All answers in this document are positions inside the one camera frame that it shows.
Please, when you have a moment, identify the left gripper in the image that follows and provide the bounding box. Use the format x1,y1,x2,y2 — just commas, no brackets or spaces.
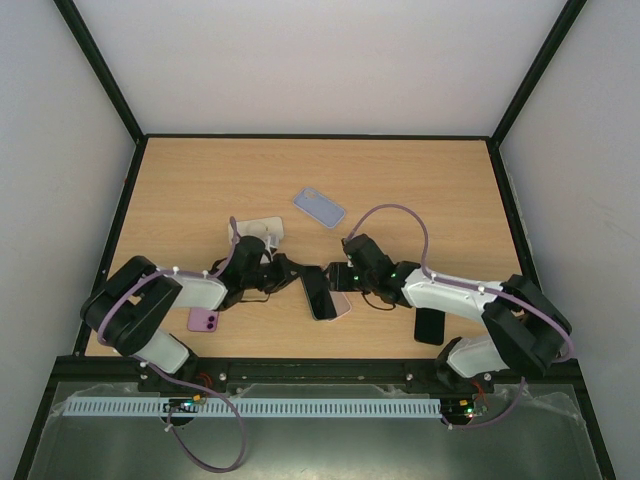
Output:
243,253,305,294

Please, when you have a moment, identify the pink phone case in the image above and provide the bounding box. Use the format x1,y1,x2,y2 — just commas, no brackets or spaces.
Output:
328,291,352,322

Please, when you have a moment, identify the black screen phone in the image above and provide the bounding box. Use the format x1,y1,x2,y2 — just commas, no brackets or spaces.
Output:
301,266,336,321

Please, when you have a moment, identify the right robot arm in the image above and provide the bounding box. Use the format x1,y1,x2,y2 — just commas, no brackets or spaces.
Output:
328,234,574,392

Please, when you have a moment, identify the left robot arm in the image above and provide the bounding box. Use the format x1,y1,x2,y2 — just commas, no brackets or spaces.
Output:
80,235,304,375

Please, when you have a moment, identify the beige phone case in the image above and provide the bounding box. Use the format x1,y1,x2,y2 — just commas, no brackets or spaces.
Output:
228,216,285,244

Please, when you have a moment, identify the lavender phone case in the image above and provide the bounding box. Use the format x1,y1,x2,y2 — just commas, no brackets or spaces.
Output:
293,187,346,229

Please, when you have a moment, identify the purple phone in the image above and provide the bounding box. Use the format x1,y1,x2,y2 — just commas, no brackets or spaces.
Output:
187,308,219,333

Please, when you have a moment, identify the grey metal plate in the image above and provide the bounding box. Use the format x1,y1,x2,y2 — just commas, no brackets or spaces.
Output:
28,383,601,479

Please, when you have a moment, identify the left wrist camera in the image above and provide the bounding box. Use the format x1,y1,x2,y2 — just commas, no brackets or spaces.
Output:
261,234,280,263

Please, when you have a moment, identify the black aluminium frame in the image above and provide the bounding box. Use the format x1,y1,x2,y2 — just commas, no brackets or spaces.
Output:
15,0,615,479

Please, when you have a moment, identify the light blue slotted cable duct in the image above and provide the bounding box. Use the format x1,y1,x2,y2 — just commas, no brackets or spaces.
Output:
61,397,441,419

